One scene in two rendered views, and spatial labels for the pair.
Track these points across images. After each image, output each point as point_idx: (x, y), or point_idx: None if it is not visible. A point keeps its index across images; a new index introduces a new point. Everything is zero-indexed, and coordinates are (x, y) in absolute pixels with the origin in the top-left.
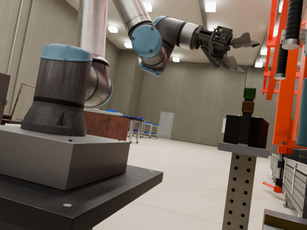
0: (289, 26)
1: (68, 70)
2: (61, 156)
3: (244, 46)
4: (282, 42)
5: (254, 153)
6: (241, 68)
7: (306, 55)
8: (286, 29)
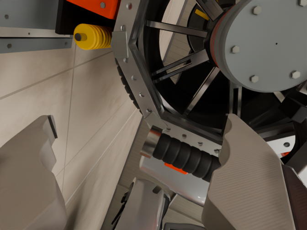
0: (177, 168)
1: None
2: None
3: (225, 150)
4: (151, 153)
5: None
6: (55, 136)
7: (230, 20)
8: (174, 165)
